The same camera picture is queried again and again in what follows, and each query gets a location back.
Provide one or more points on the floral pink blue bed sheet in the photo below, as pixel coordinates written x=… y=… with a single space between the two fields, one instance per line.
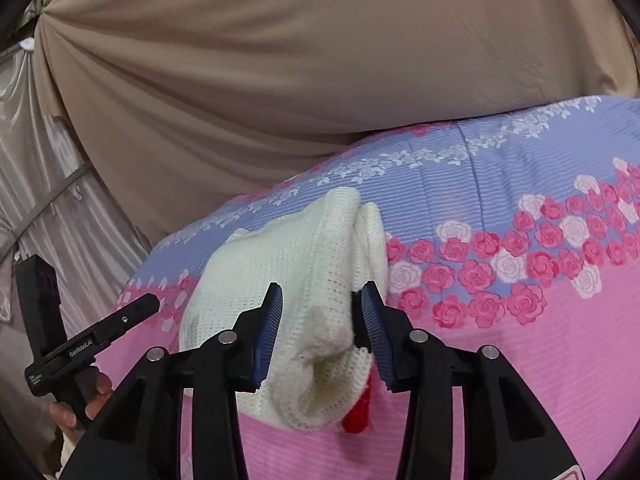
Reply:
x=500 y=360

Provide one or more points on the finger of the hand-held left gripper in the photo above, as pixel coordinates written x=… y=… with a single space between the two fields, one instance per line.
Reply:
x=132 y=312

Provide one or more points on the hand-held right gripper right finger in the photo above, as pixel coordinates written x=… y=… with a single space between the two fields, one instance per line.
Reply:
x=375 y=332

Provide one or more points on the beige curtain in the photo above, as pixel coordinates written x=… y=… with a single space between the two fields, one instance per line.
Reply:
x=300 y=60

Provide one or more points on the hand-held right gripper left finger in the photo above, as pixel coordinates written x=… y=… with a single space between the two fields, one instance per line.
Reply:
x=267 y=332

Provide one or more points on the grey satin curtain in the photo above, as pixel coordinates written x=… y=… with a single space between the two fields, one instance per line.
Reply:
x=40 y=185

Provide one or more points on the white navy red knitted sweater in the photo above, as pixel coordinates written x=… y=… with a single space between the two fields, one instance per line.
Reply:
x=300 y=260

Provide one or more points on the person's left hand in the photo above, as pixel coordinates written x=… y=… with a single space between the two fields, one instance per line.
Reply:
x=100 y=385

